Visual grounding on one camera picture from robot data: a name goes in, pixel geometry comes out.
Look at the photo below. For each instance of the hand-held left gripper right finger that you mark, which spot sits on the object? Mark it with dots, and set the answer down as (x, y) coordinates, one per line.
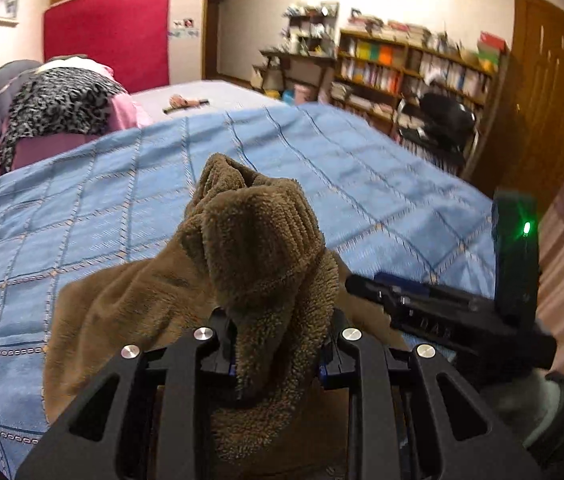
(334, 360)

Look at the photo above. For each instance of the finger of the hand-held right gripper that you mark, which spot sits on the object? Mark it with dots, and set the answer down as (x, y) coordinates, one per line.
(401, 285)

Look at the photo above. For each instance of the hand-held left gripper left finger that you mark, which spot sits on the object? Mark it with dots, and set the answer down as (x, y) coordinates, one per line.
(217, 350)

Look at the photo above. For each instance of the brown fleece pants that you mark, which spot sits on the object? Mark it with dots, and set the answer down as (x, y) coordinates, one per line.
(257, 240)

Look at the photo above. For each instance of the black chair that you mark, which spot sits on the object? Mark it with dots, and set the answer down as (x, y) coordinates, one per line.
(444, 115)

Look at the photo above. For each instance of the wooden door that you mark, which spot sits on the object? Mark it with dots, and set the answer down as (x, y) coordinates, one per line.
(551, 85)

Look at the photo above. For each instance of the blue checked bedspread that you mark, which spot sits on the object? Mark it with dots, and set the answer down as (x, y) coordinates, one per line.
(112, 185)

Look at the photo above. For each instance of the pink bin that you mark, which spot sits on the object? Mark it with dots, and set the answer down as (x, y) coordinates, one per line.
(303, 95)

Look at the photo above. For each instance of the wooden bookshelf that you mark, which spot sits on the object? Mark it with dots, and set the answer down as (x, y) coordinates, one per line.
(371, 67)

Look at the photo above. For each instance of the wooden desk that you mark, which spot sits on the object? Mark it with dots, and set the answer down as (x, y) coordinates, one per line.
(302, 57)

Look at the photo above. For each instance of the small pink fan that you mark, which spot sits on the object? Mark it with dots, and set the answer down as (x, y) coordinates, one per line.
(179, 101)

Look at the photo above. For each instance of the pink quilt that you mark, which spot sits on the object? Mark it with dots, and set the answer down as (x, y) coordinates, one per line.
(122, 115)

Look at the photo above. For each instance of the lilac striped bed sheet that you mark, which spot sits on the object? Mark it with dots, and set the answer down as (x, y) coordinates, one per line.
(227, 92)

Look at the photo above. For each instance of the pile of books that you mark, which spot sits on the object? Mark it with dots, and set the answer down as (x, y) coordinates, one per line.
(386, 27)

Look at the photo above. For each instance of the small desktop shelf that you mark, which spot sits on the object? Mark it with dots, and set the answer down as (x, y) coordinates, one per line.
(312, 25)

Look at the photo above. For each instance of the leopard print blanket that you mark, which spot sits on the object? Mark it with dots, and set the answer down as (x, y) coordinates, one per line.
(57, 100)

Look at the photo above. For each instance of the white cloth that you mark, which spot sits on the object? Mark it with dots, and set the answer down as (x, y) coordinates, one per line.
(74, 61)

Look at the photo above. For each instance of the red mattress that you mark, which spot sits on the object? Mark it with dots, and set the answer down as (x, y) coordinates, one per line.
(107, 25)

